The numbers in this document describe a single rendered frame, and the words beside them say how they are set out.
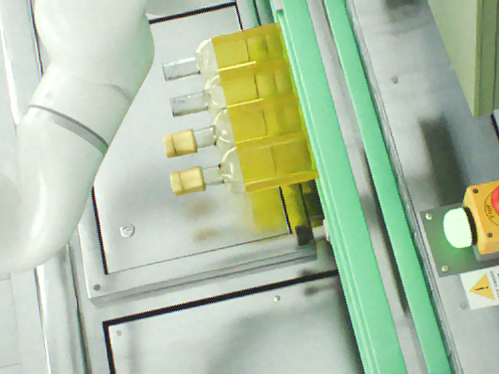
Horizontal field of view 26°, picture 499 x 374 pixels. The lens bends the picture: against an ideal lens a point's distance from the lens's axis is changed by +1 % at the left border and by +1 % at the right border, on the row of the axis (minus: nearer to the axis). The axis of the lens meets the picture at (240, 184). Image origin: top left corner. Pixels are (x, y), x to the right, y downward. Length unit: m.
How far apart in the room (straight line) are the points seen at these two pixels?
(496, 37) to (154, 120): 0.83
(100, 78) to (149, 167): 0.68
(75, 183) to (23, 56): 0.81
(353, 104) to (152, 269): 0.41
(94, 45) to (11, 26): 0.89
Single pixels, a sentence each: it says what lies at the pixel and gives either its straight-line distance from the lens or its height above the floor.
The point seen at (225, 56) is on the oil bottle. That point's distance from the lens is 1.56.
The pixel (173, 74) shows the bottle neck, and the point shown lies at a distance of 1.58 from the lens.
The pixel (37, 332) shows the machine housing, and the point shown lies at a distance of 1.64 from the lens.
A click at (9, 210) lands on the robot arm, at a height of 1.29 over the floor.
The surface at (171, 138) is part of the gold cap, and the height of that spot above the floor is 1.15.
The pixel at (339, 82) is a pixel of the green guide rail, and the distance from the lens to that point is 1.41.
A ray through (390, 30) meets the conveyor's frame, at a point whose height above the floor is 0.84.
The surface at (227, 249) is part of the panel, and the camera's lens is 1.60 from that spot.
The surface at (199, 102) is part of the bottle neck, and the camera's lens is 1.55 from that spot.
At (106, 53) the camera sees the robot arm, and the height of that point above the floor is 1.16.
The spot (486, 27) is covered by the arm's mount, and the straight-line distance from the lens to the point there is 0.97.
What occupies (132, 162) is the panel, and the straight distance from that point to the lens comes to 1.68.
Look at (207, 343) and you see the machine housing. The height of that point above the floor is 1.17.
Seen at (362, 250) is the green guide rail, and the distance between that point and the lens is 1.32.
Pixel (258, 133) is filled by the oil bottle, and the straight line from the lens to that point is 1.50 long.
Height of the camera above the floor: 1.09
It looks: 1 degrees down
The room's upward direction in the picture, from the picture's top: 102 degrees counter-clockwise
